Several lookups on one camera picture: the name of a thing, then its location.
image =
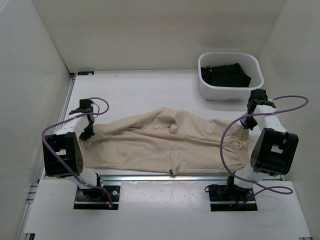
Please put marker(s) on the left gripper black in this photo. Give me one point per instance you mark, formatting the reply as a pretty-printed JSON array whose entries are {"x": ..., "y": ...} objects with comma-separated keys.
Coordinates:
[{"x": 86, "y": 135}]

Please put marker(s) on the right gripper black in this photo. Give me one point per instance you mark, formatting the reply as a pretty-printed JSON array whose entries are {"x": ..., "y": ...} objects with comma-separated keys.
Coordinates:
[{"x": 247, "y": 125}]

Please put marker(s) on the beige trousers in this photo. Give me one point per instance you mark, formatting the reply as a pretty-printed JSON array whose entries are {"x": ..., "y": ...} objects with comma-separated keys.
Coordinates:
[{"x": 167, "y": 141}]

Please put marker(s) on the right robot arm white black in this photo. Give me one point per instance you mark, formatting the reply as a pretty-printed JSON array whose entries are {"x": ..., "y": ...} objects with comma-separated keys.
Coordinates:
[{"x": 274, "y": 150}]

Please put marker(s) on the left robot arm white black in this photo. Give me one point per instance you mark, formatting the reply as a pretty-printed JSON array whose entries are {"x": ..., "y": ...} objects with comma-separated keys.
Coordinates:
[{"x": 62, "y": 153}]

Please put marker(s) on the black trousers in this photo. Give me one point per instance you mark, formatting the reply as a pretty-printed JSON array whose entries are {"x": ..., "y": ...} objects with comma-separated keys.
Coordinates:
[{"x": 231, "y": 76}]

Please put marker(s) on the white plastic basket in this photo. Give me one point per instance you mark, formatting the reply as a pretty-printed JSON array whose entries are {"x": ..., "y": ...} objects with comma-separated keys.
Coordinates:
[{"x": 249, "y": 64}]

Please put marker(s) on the black corner bracket label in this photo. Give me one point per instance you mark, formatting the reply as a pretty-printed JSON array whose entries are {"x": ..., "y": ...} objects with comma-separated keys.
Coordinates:
[{"x": 85, "y": 73}]

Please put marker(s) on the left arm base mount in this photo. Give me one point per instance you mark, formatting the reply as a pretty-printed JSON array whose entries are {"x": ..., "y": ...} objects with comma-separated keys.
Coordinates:
[{"x": 94, "y": 199}]

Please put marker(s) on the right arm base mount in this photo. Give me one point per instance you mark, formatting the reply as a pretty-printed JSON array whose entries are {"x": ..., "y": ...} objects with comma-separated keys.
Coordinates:
[{"x": 227, "y": 199}]

